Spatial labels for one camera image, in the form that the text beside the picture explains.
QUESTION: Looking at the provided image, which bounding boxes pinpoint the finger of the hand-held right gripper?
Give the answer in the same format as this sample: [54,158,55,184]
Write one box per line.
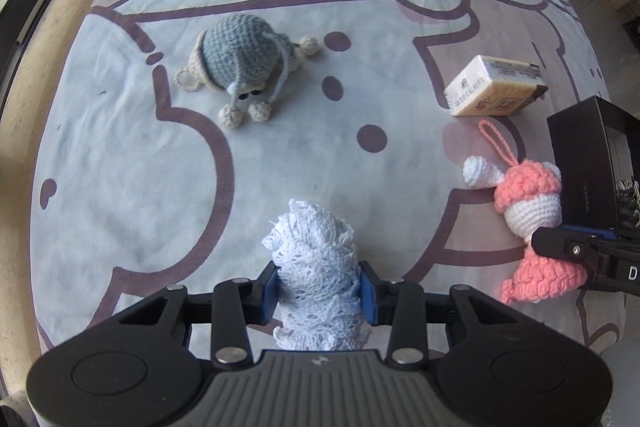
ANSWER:
[531,227,621,279]

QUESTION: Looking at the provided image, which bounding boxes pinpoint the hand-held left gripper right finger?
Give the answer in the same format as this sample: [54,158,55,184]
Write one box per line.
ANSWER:
[357,261,531,368]

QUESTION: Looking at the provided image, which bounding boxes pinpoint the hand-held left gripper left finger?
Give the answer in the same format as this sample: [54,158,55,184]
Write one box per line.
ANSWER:
[107,261,280,369]

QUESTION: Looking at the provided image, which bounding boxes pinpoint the white lace bundle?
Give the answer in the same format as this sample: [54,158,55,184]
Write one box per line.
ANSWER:
[261,198,372,352]

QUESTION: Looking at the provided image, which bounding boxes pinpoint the braided rope bundle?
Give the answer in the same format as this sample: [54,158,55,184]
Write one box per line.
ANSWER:
[617,177,640,224]

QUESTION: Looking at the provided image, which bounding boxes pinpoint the black cardboard box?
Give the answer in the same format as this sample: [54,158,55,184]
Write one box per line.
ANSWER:
[546,96,640,238]

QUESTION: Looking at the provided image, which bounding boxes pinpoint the pink crochet doll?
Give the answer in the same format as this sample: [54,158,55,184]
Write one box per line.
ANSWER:
[462,119,590,306]

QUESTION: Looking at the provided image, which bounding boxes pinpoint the small cream cardboard box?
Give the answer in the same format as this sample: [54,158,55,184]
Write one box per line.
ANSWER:
[443,55,549,116]

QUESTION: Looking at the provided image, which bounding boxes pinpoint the grey crochet doll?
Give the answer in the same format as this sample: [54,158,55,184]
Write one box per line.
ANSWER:
[173,14,322,130]

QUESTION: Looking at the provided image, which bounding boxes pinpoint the cartoon bear printed blanket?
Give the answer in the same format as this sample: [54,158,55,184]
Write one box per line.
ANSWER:
[30,0,628,358]

